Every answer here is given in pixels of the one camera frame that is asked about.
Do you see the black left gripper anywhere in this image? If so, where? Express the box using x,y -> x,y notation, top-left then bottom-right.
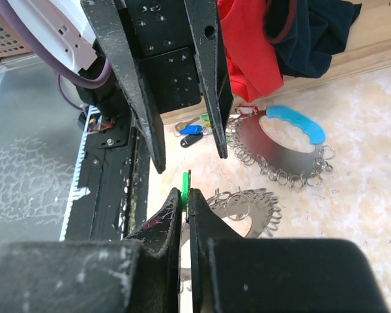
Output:
81,0 -> 233,173

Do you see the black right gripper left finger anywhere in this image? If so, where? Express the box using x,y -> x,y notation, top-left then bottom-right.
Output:
0,188 -> 182,312

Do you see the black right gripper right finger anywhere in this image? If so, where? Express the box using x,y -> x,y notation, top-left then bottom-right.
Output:
188,188 -> 388,312

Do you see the steel key ring disc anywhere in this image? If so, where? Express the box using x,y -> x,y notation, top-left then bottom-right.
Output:
207,188 -> 282,238

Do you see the green key tag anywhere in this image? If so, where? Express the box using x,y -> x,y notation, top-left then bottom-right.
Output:
181,170 -> 191,212

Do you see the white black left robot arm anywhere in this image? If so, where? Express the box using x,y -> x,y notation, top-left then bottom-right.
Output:
0,1 -> 233,172

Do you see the red shirt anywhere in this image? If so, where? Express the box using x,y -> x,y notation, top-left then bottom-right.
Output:
217,0 -> 283,102

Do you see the pink plastic basket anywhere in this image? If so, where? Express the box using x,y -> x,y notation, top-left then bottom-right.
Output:
0,13 -> 32,58

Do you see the dark navy garment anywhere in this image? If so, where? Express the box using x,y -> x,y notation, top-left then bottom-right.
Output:
263,0 -> 362,79

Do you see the wooden clothes rack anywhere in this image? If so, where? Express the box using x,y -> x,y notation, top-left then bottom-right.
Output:
162,0 -> 391,125

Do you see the blue handled key ring disc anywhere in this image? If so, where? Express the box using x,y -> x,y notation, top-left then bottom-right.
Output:
227,106 -> 336,189

